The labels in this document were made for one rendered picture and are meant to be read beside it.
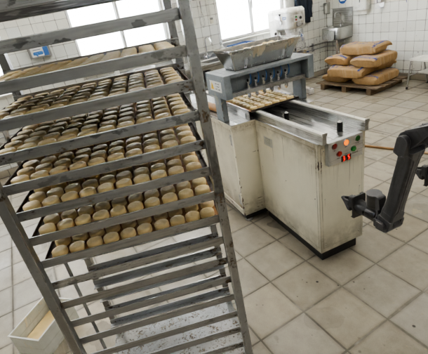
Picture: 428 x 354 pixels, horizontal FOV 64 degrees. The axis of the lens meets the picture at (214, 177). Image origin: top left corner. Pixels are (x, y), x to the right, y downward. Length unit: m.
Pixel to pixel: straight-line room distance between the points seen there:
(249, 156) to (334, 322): 1.23
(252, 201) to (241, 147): 0.48
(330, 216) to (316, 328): 0.65
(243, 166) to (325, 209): 0.72
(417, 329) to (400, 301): 0.18
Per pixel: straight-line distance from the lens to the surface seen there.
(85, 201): 1.09
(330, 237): 2.30
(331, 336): 2.02
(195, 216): 1.17
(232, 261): 1.23
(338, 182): 2.14
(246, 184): 2.62
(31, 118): 1.03
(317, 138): 1.94
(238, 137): 2.46
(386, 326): 2.10
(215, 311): 1.97
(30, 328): 2.50
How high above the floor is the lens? 1.59
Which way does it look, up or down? 26 degrees down
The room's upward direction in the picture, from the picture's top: 11 degrees counter-clockwise
